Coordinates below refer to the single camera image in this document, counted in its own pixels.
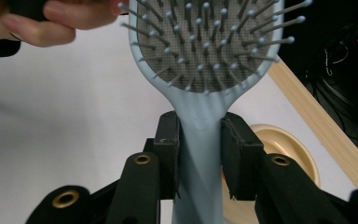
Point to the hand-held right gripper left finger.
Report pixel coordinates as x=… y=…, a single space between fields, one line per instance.
x=167 y=155

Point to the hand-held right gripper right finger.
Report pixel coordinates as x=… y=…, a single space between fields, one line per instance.
x=240 y=155

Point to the light blue hairbrush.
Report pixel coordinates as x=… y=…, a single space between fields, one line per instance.
x=199 y=140

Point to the light wooden table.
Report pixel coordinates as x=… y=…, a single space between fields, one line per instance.
x=323 y=130

